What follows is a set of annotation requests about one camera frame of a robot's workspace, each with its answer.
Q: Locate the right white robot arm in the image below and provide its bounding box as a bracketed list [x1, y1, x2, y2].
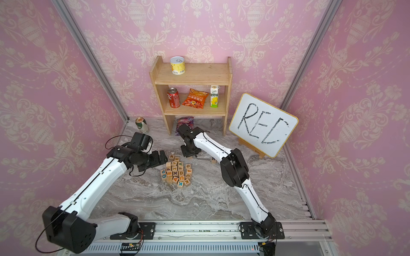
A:
[177, 124, 280, 239]

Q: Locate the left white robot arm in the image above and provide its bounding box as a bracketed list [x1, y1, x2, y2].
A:
[42, 144, 168, 253]

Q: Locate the wooden block letter Q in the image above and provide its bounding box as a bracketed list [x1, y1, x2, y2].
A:
[161, 169, 167, 180]

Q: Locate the purple snack bag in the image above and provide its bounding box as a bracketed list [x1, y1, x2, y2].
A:
[175, 116, 194, 136]

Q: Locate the green white can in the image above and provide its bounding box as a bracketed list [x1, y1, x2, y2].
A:
[135, 117, 149, 133]

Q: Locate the orange snack bag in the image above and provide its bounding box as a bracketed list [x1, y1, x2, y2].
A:
[182, 89, 209, 109]

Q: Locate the wooden board easel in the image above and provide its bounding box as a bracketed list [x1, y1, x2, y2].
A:
[238, 138, 265, 159]

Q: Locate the red soda can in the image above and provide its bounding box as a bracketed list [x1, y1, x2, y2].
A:
[167, 87, 180, 108]

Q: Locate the yellow green drink carton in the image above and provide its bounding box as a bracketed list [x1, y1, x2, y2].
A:
[210, 85, 220, 108]

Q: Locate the wooden shelf unit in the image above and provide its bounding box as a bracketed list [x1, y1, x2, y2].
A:
[149, 56, 233, 135]

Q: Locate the white board yellow rim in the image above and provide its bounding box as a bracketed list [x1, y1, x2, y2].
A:
[229, 93, 299, 158]

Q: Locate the yellow cup can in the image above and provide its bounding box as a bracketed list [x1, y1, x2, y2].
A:
[170, 56, 186, 75]

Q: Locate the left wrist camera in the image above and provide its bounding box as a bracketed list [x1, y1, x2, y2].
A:
[128, 132, 153, 153]

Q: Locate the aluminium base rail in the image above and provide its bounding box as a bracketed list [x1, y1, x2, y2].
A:
[57, 219, 337, 256]

